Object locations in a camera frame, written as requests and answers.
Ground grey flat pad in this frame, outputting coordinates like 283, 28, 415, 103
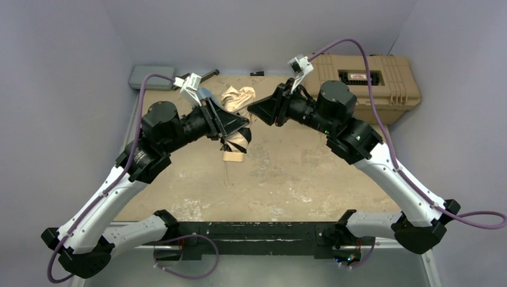
128, 65, 175, 91

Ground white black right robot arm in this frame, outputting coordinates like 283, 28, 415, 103
248, 80, 460, 254

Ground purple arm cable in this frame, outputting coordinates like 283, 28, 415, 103
308, 38, 507, 231
47, 73, 177, 285

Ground light blue umbrella case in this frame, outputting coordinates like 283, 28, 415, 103
196, 88, 213, 105

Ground beige umbrella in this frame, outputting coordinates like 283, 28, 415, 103
219, 86, 257, 188

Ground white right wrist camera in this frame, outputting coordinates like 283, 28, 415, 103
288, 54, 314, 93

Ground tan plastic hard case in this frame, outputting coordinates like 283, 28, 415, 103
302, 54, 422, 125

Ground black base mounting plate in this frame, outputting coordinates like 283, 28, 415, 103
154, 221, 374, 260

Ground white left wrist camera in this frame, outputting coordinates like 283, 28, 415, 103
173, 73, 201, 106

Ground black metal clamp tool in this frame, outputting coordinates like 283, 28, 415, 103
171, 69, 220, 91

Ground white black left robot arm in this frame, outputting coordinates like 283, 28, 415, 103
41, 97, 250, 279

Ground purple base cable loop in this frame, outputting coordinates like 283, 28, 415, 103
152, 236, 219, 280

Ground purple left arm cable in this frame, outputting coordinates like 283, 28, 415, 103
47, 73, 177, 285

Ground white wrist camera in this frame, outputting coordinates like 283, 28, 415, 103
173, 73, 201, 106
288, 54, 314, 93

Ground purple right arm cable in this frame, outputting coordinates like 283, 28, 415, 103
308, 38, 507, 231

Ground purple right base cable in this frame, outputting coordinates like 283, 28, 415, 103
334, 239, 376, 270

